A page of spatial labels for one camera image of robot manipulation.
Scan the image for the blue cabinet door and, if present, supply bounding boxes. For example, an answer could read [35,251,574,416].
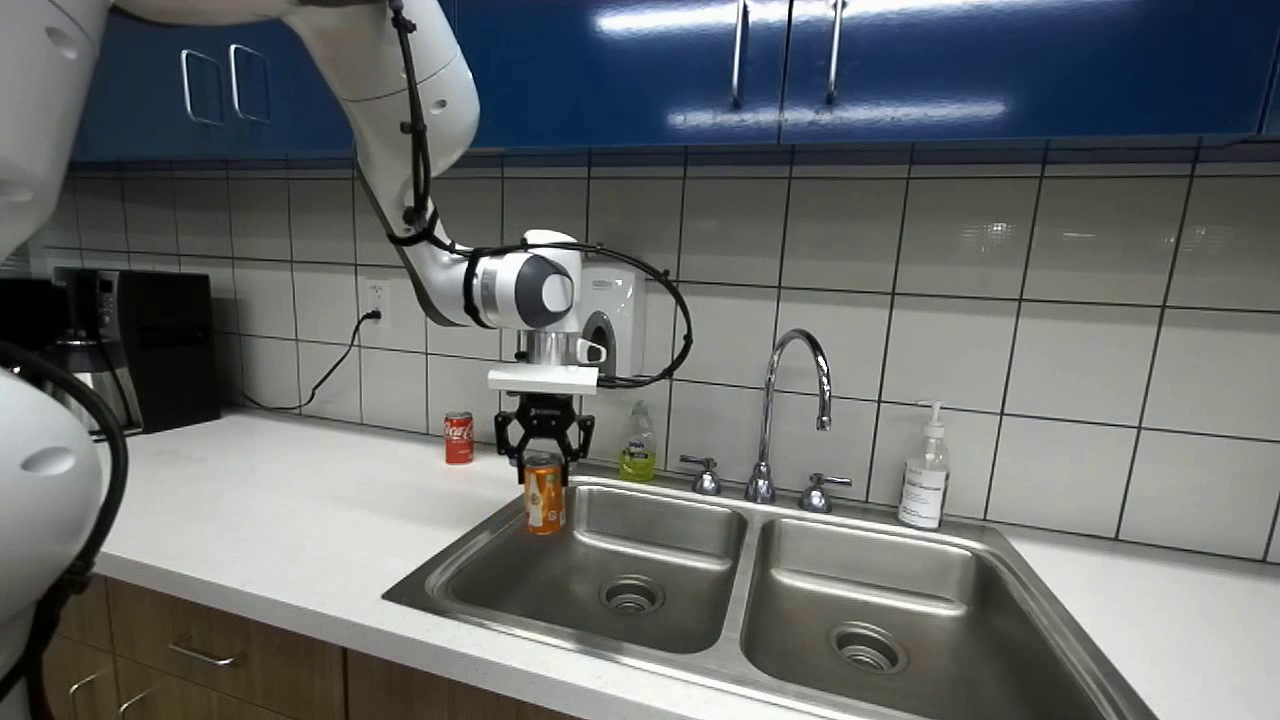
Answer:
[73,0,226,167]
[452,0,784,154]
[776,0,1273,148]
[219,3,521,163]

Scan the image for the white wall outlet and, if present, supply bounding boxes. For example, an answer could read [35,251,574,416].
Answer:
[350,267,396,352]

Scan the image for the steel coffee carafe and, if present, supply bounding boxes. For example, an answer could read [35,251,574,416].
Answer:
[46,332,139,441]

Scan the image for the thick black robot hose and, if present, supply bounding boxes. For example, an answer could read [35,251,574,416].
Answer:
[0,334,136,720]

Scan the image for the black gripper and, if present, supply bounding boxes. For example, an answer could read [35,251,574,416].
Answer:
[490,390,599,489]

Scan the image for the white wall soap dispenser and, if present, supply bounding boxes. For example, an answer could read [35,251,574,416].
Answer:
[574,260,647,389]

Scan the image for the black coffee maker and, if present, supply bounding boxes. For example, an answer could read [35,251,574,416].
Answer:
[52,263,222,441]

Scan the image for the silver cabinet door handle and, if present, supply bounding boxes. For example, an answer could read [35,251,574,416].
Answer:
[820,0,851,111]
[222,39,270,122]
[723,0,750,111]
[177,44,222,126]

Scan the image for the wooden drawer front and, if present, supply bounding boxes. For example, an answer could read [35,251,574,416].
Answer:
[103,575,350,720]

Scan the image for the chrome faucet handle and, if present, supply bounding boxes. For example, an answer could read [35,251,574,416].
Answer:
[675,453,727,500]
[795,467,854,516]

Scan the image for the stainless steel double sink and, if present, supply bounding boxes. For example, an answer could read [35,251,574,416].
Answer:
[378,456,1158,720]

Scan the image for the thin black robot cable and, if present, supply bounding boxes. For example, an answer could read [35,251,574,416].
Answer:
[382,0,698,390]

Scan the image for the wooden cabinet front panel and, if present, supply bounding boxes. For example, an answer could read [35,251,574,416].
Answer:
[343,649,574,720]

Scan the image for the chrome faucet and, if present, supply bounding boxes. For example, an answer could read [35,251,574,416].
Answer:
[739,322,838,507]

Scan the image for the green dish soap bottle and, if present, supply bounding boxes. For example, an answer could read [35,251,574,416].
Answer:
[611,395,664,489]

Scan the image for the black kitchen appliance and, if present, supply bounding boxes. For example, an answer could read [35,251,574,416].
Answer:
[0,273,69,354]

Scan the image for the red soda can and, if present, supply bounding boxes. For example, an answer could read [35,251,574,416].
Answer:
[441,407,481,467]

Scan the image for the clear pump soap bottle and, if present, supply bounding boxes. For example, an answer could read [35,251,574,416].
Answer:
[893,395,957,535]

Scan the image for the orange soda can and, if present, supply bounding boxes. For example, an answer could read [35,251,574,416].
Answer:
[521,441,571,544]

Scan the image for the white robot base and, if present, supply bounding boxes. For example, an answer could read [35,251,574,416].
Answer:
[0,366,112,687]

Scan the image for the black power cord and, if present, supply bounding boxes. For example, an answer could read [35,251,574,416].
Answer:
[219,308,386,419]

